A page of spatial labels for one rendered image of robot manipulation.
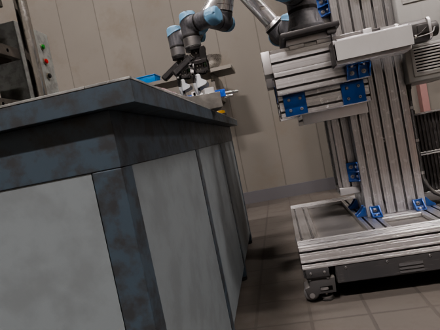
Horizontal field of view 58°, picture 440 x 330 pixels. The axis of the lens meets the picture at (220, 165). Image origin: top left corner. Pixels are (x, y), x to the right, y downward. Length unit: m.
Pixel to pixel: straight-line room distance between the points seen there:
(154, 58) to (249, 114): 1.14
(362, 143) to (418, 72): 0.36
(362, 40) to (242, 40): 2.68
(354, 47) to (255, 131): 2.60
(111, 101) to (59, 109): 0.08
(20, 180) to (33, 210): 0.05
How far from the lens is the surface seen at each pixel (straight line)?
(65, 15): 4.75
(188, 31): 1.80
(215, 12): 1.75
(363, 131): 1.83
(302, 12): 1.68
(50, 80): 2.43
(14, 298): 0.76
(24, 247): 0.73
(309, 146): 4.04
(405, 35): 1.58
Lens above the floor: 0.68
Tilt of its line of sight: 3 degrees down
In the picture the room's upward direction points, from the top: 11 degrees counter-clockwise
